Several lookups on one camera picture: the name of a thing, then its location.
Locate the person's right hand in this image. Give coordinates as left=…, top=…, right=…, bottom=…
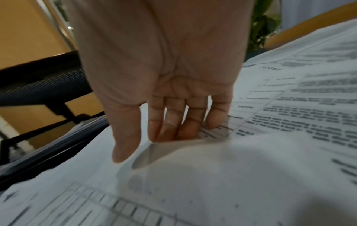
left=62, top=0, right=256, bottom=164

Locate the black mesh tiered tray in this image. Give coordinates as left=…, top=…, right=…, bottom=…
left=0, top=50, right=111, bottom=191

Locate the pile of printed papers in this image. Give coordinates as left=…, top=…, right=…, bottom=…
left=200, top=19, right=357, bottom=192

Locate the dark green potted plant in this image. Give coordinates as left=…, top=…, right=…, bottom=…
left=245, top=0, right=282, bottom=54

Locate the white column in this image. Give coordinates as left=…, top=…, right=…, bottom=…
left=279, top=0, right=357, bottom=30

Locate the dark metal door frame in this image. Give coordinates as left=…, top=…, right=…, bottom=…
left=39, top=0, right=78, bottom=52

